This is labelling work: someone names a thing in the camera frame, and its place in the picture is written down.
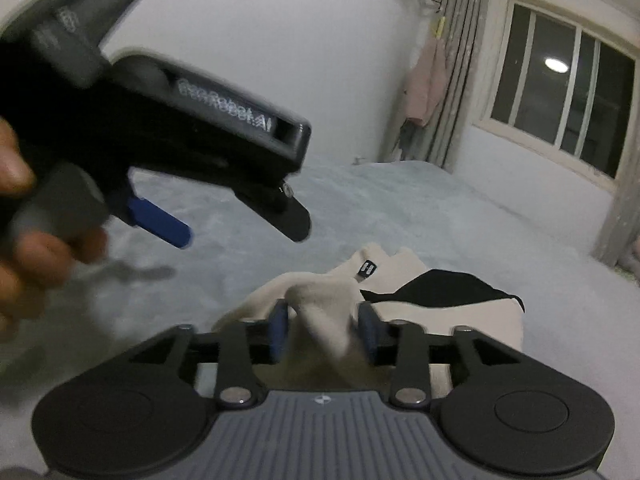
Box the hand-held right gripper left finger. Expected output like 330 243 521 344
129 300 290 406

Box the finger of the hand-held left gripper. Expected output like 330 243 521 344
126 195 194 249
234 179 313 244

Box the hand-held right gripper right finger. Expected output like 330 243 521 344
357 301 526 407

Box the beige shirt with black sleeves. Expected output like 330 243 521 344
212 241 527 402

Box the person's left hand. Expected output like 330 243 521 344
0 115 110 342

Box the grey-blue bed blanket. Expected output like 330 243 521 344
0 152 640 480

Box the pink hanging garment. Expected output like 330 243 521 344
401 36 449 129

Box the grey patterned curtain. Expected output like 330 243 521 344
591 172 640 267
429 0 495 172

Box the window with white frame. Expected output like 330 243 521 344
471 0 640 193

